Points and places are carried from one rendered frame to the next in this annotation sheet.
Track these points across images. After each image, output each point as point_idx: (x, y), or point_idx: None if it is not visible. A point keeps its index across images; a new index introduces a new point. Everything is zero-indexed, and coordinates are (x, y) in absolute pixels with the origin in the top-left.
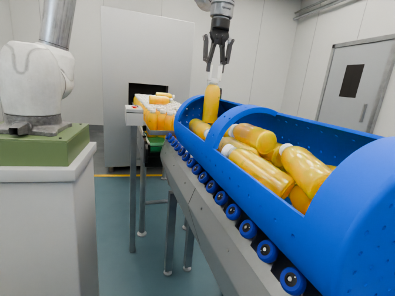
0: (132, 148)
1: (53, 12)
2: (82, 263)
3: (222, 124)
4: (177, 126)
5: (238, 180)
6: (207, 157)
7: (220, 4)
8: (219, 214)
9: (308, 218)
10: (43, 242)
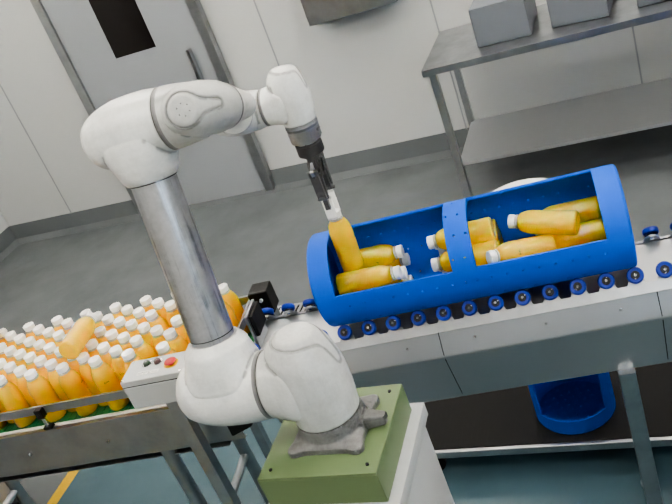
0: (199, 435)
1: (214, 286)
2: None
3: (465, 242)
4: (343, 301)
5: (537, 262)
6: (468, 280)
7: (314, 128)
8: (508, 314)
9: (609, 238)
10: None
